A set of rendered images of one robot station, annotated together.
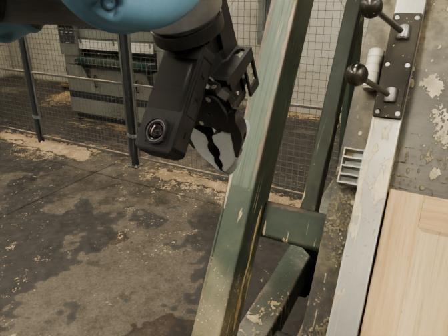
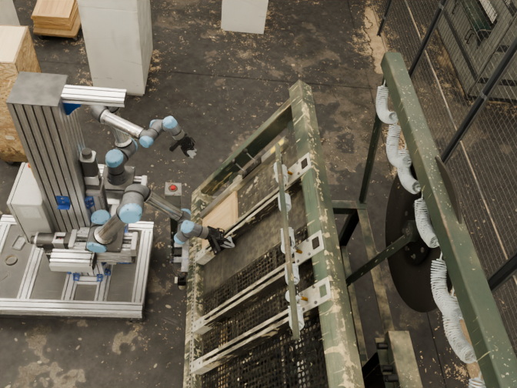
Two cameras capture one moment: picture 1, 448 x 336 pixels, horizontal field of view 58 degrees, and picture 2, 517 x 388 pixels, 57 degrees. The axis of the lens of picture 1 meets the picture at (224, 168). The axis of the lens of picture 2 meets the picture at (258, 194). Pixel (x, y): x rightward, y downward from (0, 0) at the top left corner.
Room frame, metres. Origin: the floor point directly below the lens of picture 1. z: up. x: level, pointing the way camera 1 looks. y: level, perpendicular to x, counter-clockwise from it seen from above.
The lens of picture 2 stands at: (-0.47, -1.94, 3.75)
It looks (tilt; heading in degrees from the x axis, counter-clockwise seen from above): 52 degrees down; 51
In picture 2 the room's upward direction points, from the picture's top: 11 degrees clockwise
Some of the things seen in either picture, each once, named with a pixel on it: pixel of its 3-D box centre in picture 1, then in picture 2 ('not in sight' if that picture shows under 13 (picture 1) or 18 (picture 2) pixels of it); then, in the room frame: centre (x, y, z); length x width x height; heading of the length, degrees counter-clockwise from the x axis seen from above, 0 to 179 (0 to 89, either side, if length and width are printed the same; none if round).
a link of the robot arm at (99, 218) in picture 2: not in sight; (101, 222); (-0.20, -0.15, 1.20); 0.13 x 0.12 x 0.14; 61
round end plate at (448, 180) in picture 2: not in sight; (413, 231); (1.08, -1.30, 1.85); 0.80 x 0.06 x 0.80; 63
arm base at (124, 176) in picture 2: not in sight; (116, 172); (0.04, 0.29, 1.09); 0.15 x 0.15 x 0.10
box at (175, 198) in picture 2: not in sight; (173, 195); (0.39, 0.11, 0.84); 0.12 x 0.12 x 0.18; 63
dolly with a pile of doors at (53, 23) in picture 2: not in sight; (58, 18); (0.44, 3.73, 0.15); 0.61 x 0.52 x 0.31; 61
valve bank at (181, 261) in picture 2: not in sight; (179, 256); (0.25, -0.31, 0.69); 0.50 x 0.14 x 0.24; 63
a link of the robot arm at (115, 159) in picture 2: not in sight; (115, 161); (0.05, 0.30, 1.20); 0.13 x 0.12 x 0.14; 36
